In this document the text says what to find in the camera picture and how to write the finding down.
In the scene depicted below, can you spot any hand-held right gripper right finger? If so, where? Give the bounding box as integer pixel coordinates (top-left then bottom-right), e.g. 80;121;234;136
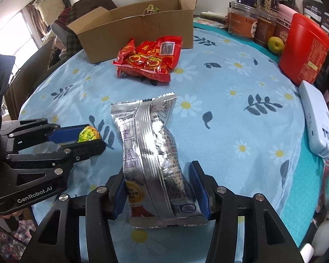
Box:
189;160;305;263

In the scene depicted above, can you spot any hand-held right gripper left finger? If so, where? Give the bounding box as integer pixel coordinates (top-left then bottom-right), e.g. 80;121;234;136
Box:
25;174;127;263

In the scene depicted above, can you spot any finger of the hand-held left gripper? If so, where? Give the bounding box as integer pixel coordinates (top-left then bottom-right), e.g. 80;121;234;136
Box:
5;139;107;176
0;118;85;154

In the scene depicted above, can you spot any yellow green candy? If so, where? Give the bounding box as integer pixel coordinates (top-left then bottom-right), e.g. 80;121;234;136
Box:
77;125;102;143

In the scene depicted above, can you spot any silver foil snack packet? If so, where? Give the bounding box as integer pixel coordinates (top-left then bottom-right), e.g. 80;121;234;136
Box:
110;92;207;228

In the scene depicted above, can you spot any large cardboard box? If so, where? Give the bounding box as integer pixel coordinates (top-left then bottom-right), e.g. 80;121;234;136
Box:
66;0;200;65

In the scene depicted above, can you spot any floral patterned cloth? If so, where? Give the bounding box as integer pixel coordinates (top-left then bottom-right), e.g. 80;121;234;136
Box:
0;216;36;263

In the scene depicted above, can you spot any dark chair back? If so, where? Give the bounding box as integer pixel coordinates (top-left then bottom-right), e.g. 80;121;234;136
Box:
4;41;55;118

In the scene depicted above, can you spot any blue floral tablecloth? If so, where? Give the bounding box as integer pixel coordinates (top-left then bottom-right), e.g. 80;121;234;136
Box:
18;16;325;263

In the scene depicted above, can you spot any plaid garment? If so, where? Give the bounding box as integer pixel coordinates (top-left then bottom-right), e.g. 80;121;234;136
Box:
64;7;83;55

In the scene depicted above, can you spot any small red snack bag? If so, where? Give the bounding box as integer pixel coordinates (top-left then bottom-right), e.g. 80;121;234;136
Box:
117;39;138;63

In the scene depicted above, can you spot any window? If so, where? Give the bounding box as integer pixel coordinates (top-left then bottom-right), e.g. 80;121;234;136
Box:
0;14;39;69

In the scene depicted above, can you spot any teal undercloth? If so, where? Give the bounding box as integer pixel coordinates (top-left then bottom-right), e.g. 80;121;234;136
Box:
277;140;325;248

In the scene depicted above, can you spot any large red snack bag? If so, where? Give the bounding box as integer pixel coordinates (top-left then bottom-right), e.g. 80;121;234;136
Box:
114;36;183;82

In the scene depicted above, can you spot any cream cushion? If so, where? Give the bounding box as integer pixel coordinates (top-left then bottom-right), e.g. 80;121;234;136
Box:
34;0;65;20

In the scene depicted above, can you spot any white plastic container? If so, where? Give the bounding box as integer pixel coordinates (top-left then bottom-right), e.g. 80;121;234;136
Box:
299;219;329;263

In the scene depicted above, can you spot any brown garment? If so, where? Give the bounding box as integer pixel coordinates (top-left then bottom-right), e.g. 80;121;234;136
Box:
71;0;117;14

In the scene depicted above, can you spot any pale blue plastic device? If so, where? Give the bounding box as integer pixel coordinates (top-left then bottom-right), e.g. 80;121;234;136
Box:
298;81;329;167

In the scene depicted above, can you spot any green apple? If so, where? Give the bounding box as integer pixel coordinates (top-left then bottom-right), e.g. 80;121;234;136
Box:
267;36;285;55

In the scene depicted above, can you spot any orange label clear jar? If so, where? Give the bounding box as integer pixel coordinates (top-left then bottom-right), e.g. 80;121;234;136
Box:
227;1;259;39

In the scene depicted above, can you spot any brown label clear jar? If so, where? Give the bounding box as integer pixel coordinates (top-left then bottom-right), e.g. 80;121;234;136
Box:
254;8;280;47

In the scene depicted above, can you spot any red tin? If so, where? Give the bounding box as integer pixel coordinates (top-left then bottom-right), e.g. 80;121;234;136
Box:
279;13;329;86

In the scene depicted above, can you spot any pink lid jar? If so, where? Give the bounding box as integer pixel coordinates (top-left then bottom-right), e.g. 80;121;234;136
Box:
274;4;299;44

